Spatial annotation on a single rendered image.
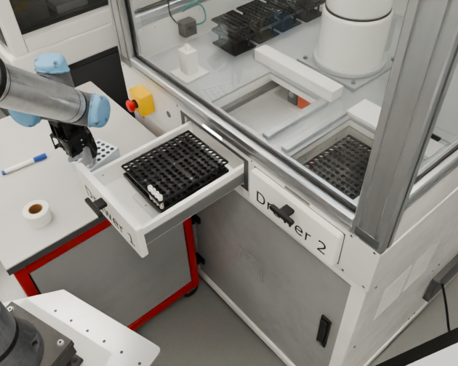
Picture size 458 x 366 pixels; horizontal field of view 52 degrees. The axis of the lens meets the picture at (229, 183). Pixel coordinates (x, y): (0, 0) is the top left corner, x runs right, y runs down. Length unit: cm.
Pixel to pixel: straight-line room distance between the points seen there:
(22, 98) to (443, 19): 67
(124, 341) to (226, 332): 88
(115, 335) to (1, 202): 57
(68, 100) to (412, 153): 65
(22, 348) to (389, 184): 74
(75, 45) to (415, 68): 140
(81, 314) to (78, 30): 109
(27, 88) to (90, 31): 104
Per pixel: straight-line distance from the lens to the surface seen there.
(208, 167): 123
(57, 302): 123
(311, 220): 109
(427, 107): 78
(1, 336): 95
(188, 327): 198
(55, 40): 188
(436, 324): 212
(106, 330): 115
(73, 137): 132
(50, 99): 96
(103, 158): 147
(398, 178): 88
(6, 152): 167
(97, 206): 117
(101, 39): 196
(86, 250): 145
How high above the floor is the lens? 175
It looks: 45 degrees down
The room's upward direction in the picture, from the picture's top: 2 degrees counter-clockwise
